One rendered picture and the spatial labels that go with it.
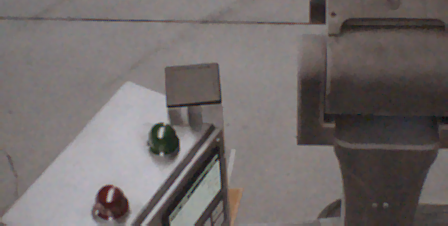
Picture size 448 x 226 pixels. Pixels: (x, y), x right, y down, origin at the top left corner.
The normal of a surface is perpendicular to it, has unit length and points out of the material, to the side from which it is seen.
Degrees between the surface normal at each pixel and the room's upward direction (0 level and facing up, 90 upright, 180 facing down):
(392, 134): 10
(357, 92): 75
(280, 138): 0
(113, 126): 0
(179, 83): 0
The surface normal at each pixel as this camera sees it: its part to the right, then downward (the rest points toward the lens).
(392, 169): -0.09, 0.59
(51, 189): -0.05, -0.68
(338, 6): -0.09, -0.31
